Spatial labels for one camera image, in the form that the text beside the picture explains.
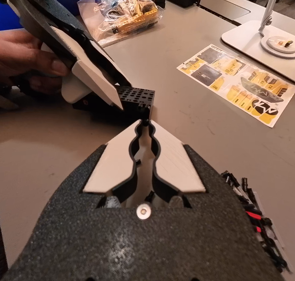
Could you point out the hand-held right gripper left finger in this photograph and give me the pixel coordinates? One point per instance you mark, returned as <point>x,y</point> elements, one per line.
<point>110,165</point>

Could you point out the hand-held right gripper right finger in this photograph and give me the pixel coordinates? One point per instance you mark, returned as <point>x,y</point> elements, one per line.
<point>177,168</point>

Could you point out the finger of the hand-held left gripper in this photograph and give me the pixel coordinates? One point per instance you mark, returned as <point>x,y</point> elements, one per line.
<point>108,64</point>
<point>96,85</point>

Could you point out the black perforated block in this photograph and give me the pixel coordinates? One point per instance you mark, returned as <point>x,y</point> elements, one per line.
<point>138,96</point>

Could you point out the pile of black plastic pins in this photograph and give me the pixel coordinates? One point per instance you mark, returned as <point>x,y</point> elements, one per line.
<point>253,213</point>

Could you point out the person's left hand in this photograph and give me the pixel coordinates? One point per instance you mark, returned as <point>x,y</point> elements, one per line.
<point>23,55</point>

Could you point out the plastic bag of yellow parts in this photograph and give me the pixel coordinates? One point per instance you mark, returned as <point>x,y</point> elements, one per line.
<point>129,15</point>

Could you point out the yellow sticker sheet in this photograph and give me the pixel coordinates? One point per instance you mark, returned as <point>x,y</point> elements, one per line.
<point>230,78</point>

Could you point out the small yellow black piece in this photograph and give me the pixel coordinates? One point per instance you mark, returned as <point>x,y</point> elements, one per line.
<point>289,43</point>

